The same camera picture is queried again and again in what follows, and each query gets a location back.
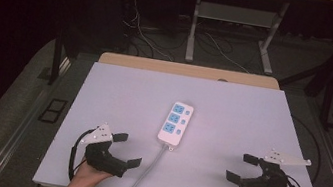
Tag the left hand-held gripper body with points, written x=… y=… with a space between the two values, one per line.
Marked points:
x=103 y=159

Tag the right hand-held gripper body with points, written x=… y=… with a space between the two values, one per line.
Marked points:
x=267 y=182

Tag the white power strip blue sockets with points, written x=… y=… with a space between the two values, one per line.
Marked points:
x=174 y=125

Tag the person's left hand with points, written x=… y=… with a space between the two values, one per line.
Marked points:
x=89 y=175

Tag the black floor socket plate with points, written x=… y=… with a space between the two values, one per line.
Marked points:
x=53 y=110

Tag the grey metal table frame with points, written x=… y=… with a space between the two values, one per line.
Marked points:
x=234 y=14

